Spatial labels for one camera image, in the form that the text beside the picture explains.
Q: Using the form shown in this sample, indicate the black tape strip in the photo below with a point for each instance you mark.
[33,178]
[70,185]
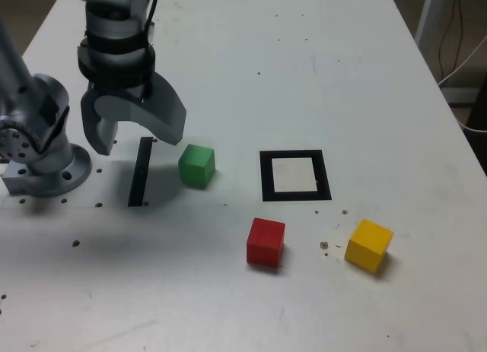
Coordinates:
[140,173]

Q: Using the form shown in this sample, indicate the white frame leg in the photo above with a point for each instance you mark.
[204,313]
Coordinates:
[425,21]

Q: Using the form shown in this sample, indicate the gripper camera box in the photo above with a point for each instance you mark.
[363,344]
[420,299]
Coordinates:
[151,28]

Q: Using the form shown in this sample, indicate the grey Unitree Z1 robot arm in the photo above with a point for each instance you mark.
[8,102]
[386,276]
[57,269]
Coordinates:
[49,169]

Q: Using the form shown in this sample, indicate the green cube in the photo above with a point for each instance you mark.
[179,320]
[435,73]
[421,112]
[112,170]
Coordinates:
[196,167]

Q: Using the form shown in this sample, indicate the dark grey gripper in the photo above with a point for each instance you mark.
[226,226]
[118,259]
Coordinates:
[125,92]

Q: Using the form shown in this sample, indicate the red cube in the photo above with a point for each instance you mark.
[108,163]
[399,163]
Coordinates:
[264,243]

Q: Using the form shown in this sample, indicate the yellow cube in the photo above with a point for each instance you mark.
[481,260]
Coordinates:
[367,247]

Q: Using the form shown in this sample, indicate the black tape square outline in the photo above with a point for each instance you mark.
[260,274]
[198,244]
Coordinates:
[266,177]

